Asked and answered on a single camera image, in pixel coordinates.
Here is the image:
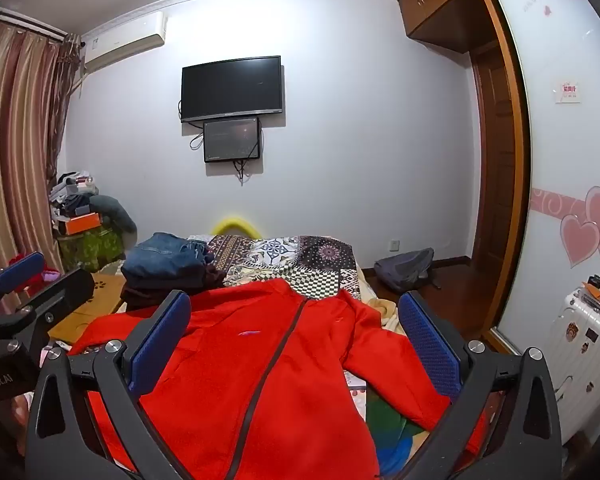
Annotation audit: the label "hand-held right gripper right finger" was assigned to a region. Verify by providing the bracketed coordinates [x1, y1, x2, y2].
[397, 290, 563, 480]

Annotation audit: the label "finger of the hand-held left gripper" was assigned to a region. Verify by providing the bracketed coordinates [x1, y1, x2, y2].
[19, 267, 96, 333]
[0, 251, 47, 317]

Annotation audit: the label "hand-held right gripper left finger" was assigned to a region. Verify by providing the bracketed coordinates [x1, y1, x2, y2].
[24, 290, 192, 480]

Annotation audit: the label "red zip jacket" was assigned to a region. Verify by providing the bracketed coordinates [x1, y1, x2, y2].
[67, 277, 491, 480]

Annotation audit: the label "folded dark maroon clothes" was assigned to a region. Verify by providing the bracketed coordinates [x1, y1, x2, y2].
[120, 265, 228, 311]

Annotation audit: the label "red cloth item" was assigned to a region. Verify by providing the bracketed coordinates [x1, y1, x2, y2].
[7, 254, 64, 287]

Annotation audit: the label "wooden bedside table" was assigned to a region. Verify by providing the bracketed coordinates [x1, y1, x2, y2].
[47, 272, 127, 347]

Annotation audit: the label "green patterned bag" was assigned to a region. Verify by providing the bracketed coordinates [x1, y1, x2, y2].
[57, 227, 124, 272]

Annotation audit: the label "colourful fleece blanket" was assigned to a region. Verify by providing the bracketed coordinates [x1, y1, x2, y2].
[345, 265, 491, 480]

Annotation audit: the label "orange box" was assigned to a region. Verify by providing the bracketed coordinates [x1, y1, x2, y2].
[60, 212, 103, 236]

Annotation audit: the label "grey backpack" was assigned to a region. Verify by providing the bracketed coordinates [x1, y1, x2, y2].
[374, 247, 443, 295]

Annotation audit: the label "folded blue jeans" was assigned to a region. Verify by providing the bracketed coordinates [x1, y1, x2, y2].
[121, 231, 216, 283]

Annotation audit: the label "grey cloth bundle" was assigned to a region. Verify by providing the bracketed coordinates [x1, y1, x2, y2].
[87, 194, 139, 237]

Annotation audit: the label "striped pink curtain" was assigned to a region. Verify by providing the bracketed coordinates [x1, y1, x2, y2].
[0, 17, 83, 281]

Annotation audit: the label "yellow curved object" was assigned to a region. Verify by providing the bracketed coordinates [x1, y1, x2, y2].
[212, 216, 258, 237]

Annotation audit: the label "patchwork patterned bed sheet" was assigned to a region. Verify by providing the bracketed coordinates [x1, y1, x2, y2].
[187, 234, 361, 302]

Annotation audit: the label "white suitcase with stickers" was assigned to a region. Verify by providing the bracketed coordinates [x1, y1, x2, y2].
[547, 287, 600, 446]

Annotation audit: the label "white air conditioner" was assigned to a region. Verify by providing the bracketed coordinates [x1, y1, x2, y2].
[82, 10, 168, 73]

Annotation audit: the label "red and white door sticker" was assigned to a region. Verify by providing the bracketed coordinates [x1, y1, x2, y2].
[554, 80, 581, 105]

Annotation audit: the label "wooden overhead cabinet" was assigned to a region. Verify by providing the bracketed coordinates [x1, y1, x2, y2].
[397, 0, 486, 54]

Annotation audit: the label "small black wall monitor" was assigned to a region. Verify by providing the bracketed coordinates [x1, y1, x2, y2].
[202, 116, 262, 163]

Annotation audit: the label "black wall television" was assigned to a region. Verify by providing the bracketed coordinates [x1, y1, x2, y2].
[180, 55, 285, 123]

